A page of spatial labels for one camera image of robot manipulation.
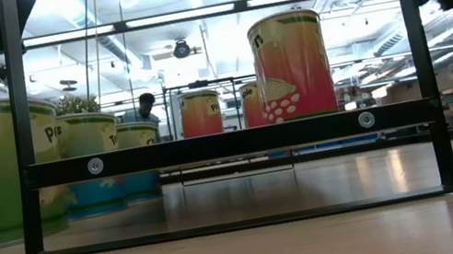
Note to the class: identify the silver ribbed air duct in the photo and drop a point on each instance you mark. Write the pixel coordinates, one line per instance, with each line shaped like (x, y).
(125, 53)

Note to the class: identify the red pineapple label tin can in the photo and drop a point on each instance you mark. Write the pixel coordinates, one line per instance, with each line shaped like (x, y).
(251, 108)

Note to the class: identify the black metal rig frame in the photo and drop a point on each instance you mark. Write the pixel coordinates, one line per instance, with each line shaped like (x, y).
(229, 143)

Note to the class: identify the silver frame screw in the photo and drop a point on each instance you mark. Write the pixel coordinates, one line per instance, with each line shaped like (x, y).
(366, 119)
(95, 166)

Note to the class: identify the yellow can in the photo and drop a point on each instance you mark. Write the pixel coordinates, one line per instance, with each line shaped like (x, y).
(199, 118)

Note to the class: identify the red corn label tin can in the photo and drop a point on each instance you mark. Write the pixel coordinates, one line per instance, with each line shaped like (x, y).
(290, 64)

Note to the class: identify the white LED light bar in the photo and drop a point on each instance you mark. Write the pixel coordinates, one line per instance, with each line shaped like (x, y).
(179, 16)

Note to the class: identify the person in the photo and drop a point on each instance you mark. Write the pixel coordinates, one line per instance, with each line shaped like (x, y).
(144, 113)

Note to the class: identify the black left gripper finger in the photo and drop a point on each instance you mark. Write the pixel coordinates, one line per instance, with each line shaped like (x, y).
(25, 6)

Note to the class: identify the blue tomato label tin can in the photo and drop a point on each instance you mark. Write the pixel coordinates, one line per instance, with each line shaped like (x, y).
(137, 135)
(87, 133)

